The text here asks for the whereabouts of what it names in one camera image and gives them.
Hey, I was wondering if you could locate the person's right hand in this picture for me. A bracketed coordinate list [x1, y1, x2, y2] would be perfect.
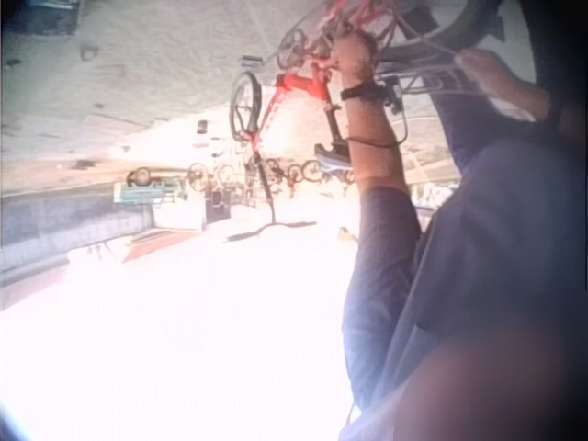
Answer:
[454, 47, 552, 119]

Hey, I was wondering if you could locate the person's left hand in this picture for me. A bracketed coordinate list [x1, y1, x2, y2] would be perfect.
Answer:
[330, 29, 382, 91]

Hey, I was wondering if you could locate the red bicycle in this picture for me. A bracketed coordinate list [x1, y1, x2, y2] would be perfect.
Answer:
[228, 0, 512, 186]

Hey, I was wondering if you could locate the black wrist band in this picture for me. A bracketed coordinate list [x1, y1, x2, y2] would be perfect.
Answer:
[339, 82, 388, 103]

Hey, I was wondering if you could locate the row of parked bicycles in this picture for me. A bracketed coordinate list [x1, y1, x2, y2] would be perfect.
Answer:
[185, 156, 356, 199]

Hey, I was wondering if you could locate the black bicycle repair stand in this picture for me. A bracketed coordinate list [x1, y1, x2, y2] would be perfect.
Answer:
[222, 154, 320, 244]

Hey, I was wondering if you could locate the black box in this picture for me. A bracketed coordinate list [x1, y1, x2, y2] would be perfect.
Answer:
[204, 189, 231, 222]

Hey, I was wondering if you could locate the teal signboard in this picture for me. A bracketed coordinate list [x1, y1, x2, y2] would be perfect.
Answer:
[112, 180, 167, 206]

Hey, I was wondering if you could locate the thin black bracelet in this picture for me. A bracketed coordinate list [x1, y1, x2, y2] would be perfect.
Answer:
[344, 134, 401, 150]

